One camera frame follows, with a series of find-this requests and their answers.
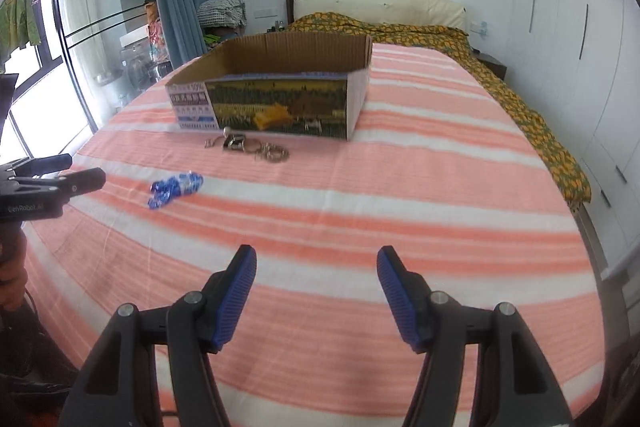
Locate metal keychain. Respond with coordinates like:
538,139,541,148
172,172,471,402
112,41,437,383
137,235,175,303
204,127,291,164

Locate green hanging clothes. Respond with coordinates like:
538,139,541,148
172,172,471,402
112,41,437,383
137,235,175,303
0,0,42,58

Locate printed cardboard box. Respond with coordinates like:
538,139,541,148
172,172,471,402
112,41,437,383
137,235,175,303
165,32,374,142

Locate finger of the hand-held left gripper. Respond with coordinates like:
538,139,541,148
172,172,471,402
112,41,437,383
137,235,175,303
0,153,73,178
12,167,107,204

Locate colourful hanging cloth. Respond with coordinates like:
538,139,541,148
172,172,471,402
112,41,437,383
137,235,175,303
145,0,168,58

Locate black framed glass door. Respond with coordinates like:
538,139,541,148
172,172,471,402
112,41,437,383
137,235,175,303
0,0,156,168

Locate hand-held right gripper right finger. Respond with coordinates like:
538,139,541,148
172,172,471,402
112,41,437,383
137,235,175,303
376,245,576,427

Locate person's left hand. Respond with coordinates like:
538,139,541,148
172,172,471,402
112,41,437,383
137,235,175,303
0,252,29,312

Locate yellow floral quilt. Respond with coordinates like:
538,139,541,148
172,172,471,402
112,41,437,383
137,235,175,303
287,12,592,210

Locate pink striped bed sheet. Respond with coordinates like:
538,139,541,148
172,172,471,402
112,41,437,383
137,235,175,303
22,42,608,427

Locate dark wooden nightstand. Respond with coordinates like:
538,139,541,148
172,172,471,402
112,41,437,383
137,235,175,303
472,52,507,80

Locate plaid cloth pile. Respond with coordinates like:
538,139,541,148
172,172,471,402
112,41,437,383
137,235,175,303
196,0,247,28

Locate blue crystal bracelet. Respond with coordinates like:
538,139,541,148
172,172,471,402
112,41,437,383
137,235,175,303
147,173,204,210

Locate white washing machine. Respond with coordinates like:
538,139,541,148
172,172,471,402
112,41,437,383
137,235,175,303
120,39,161,90

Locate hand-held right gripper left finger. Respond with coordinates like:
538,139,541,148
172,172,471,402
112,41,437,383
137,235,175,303
60,245,257,427

